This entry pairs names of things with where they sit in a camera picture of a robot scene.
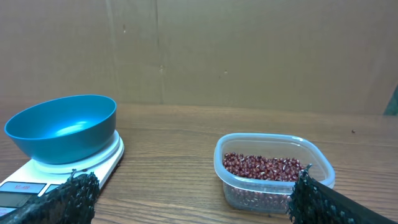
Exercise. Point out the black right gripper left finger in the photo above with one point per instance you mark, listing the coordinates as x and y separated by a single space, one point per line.
73 202

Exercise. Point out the white digital kitchen scale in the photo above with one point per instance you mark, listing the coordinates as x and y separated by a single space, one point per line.
37 178

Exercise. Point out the blue plastic bowl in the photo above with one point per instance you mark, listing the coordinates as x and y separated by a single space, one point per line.
64 130

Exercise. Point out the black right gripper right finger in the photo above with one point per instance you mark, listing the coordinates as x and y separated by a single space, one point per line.
312 202

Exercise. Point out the red adzuki beans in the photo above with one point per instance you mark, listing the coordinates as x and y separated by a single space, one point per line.
281 169

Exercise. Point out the clear plastic food container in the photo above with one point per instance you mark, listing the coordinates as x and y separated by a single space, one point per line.
270 146

